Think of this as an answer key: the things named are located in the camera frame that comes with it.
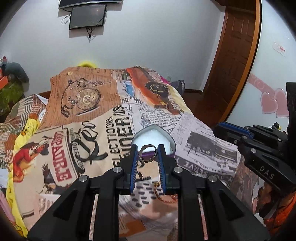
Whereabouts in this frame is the orange box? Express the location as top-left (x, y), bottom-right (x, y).
top-left (0, 76), bottom-right (9, 90)

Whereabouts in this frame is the dark green plush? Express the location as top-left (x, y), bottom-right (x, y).
top-left (1, 62), bottom-right (29, 83)

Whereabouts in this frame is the green cloth covered stand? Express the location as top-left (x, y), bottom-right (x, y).
top-left (0, 81), bottom-right (24, 115)

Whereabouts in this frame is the small black wall monitor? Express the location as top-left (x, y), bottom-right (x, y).
top-left (69, 4), bottom-right (107, 30)

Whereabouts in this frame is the large wall television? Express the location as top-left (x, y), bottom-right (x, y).
top-left (58, 0), bottom-right (123, 9)

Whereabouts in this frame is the dark bag on floor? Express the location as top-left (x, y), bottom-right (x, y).
top-left (170, 80), bottom-right (185, 96)

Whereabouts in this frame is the silver ring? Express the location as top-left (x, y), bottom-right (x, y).
top-left (138, 144), bottom-right (159, 162)

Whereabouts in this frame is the white wall switch sticker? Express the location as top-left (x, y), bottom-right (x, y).
top-left (273, 42), bottom-right (286, 56)

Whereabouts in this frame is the yellow cloth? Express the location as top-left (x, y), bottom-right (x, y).
top-left (6, 118), bottom-right (40, 237)

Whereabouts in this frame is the yellow round object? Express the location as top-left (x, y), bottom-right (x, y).
top-left (78, 60), bottom-right (97, 68)

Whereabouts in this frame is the brown wooden door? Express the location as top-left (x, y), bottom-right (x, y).
top-left (196, 1), bottom-right (261, 127)

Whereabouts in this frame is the gold chain bracelet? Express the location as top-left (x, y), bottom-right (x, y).
top-left (152, 181), bottom-right (179, 205)

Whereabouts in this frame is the newspaper print bedspread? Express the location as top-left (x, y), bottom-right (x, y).
top-left (1, 66), bottom-right (248, 233)

